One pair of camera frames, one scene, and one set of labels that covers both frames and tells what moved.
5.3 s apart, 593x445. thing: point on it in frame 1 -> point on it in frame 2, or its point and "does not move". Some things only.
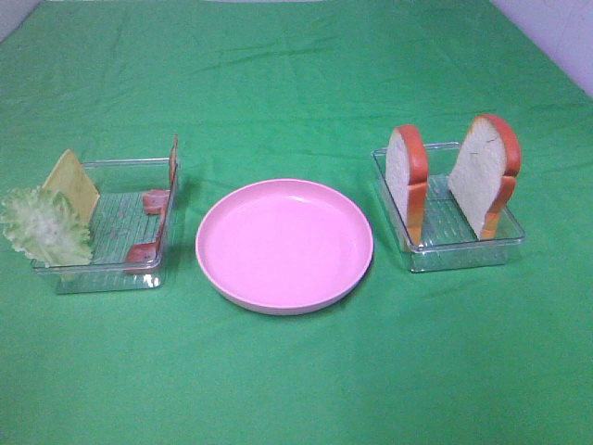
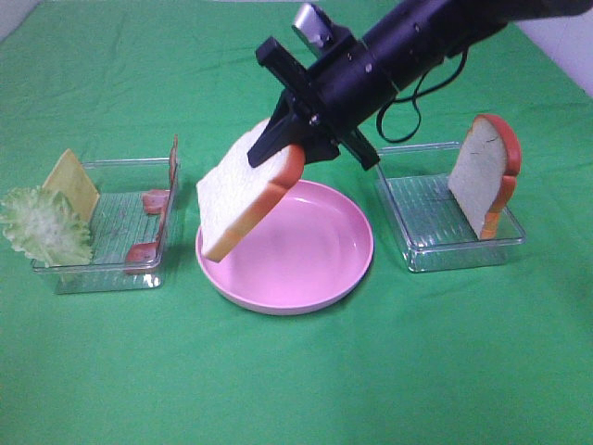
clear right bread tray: [450, 241] does not move
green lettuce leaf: [44, 225] does not move
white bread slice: [407, 173] -> [234, 199]
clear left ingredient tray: [119, 222] does not move
